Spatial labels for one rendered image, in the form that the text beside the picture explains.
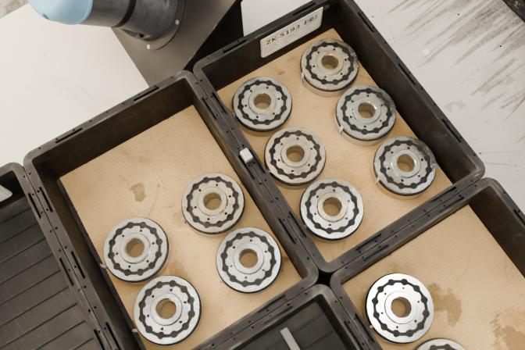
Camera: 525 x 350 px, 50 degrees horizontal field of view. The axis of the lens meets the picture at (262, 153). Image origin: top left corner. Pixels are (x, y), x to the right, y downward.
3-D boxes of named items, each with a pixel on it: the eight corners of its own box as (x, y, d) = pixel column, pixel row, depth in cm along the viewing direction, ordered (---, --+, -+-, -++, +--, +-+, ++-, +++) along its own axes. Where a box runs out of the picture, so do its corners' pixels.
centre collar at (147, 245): (114, 243, 89) (113, 242, 88) (142, 227, 90) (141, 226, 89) (128, 269, 87) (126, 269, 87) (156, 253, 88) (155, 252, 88)
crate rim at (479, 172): (191, 73, 94) (188, 66, 92) (340, -8, 99) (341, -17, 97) (323, 280, 82) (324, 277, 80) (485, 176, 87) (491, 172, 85)
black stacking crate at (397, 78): (199, 98, 103) (190, 67, 92) (333, 23, 108) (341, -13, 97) (318, 286, 91) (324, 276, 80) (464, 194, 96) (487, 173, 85)
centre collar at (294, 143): (274, 151, 94) (274, 150, 93) (298, 135, 95) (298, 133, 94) (291, 174, 92) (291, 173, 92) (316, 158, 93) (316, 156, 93)
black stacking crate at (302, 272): (48, 180, 98) (21, 158, 87) (197, 98, 103) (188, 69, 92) (154, 391, 86) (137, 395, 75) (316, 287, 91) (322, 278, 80)
